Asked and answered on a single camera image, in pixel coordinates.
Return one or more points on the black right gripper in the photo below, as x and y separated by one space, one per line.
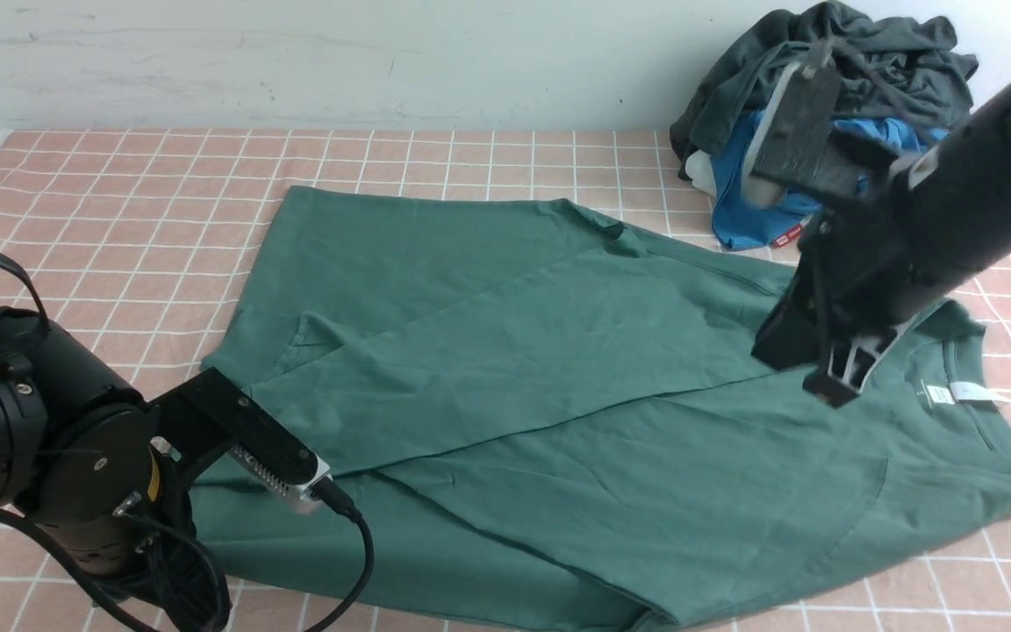
850 299

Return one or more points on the green long-sleeve top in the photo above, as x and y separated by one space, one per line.
552 420

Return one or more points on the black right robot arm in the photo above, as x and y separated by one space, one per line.
953 201

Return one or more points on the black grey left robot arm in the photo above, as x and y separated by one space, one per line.
76 450

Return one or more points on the blue crumpled garment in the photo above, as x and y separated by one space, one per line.
738 224

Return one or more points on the dark grey crumpled garment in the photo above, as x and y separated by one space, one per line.
890 68

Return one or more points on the pink checked table cloth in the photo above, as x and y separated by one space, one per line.
139 241

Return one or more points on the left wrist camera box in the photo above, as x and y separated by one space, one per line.
209 416

